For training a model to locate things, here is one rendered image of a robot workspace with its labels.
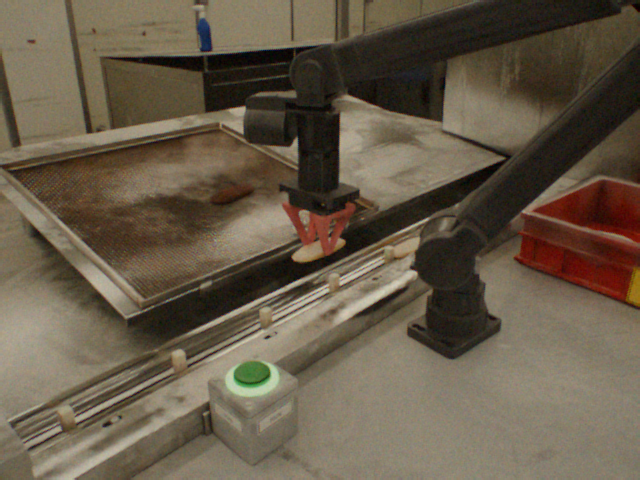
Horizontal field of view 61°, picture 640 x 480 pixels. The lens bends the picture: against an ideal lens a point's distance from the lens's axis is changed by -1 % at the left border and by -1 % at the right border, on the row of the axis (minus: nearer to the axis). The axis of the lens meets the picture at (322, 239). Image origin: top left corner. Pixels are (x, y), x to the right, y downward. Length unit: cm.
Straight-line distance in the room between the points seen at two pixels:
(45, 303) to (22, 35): 327
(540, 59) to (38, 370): 121
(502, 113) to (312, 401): 101
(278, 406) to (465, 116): 111
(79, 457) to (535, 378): 54
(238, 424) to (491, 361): 36
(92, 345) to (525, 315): 64
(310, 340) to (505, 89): 96
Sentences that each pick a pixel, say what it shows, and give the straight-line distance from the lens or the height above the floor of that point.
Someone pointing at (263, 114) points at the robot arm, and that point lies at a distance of 75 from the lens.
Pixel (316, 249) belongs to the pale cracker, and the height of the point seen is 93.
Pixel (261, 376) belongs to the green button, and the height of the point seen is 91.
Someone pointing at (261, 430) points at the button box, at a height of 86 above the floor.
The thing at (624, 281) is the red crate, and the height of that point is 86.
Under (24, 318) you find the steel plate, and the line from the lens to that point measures 95.
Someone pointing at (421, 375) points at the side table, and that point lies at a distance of 74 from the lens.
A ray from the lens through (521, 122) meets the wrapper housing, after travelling 148.
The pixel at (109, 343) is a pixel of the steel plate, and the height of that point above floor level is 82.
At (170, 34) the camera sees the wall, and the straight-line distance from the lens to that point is 496.
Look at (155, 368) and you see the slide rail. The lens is 72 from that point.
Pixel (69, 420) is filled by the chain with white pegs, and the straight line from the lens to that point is 66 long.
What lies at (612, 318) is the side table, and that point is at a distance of 95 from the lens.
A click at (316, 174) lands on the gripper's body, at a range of 74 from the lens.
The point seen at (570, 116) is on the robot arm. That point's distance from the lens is 70.
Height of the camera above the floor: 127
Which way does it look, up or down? 24 degrees down
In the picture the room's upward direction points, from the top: straight up
